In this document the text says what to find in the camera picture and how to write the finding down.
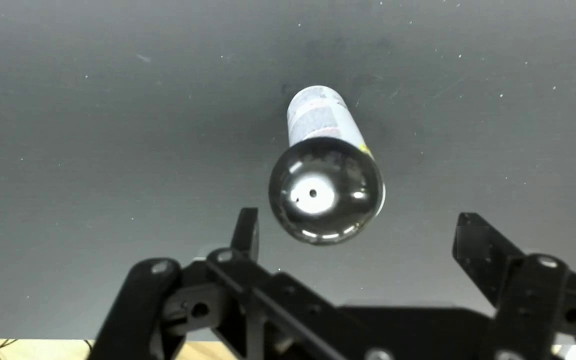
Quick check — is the black can cover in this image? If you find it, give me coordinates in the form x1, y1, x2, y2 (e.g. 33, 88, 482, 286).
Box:
268, 138, 387, 247

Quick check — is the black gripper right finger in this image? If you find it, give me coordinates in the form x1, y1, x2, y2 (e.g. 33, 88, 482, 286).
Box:
453, 213, 525, 306

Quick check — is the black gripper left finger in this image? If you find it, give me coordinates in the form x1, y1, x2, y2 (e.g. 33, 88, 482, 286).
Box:
230, 209, 260, 260

